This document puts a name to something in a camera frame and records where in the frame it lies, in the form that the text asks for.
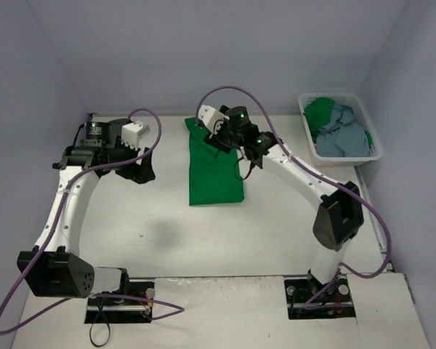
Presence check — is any green t shirt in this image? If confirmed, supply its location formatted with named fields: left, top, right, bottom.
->
left=185, top=117, right=245, bottom=206

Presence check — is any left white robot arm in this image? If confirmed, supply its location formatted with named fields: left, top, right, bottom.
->
left=17, top=119, right=156, bottom=305

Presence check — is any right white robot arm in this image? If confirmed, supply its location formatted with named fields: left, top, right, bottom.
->
left=198, top=105, right=364, bottom=300

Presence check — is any white laundry basket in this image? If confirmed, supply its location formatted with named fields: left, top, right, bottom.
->
left=298, top=92, right=382, bottom=166

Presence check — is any light blue t shirt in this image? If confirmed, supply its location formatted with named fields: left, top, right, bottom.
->
left=316, top=103, right=370, bottom=157

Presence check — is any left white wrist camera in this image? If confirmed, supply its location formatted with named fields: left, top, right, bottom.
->
left=121, top=121, right=150, bottom=151

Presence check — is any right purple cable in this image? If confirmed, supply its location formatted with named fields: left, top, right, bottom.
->
left=195, top=85, right=392, bottom=310

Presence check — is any purple cable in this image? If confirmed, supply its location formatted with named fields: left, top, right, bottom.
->
left=0, top=108, right=185, bottom=335
left=195, top=85, right=392, bottom=310

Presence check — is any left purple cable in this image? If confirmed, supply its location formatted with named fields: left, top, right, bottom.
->
left=0, top=108, right=185, bottom=335

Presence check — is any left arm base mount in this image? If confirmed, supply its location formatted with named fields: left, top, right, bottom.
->
left=84, top=279, right=155, bottom=324

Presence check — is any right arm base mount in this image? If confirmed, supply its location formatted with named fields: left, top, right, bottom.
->
left=284, top=276, right=356, bottom=320

